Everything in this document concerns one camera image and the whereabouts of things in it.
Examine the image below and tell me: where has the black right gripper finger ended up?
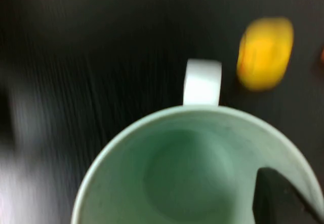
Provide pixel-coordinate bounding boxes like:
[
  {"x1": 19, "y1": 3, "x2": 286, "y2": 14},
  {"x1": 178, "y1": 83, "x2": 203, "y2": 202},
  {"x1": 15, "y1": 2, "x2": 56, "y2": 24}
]
[{"x1": 253, "y1": 167, "x2": 324, "y2": 224}]

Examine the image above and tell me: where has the pale green plastic cup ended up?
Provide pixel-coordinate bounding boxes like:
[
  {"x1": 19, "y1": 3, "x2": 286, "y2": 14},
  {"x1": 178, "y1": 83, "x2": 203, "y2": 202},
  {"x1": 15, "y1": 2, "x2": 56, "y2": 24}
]
[{"x1": 70, "y1": 104, "x2": 324, "y2": 224}]

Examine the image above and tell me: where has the yellow rubber duck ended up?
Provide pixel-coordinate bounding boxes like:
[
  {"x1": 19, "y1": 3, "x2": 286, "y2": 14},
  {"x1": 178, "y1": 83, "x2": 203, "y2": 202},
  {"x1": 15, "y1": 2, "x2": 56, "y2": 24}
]
[{"x1": 236, "y1": 17, "x2": 295, "y2": 92}]

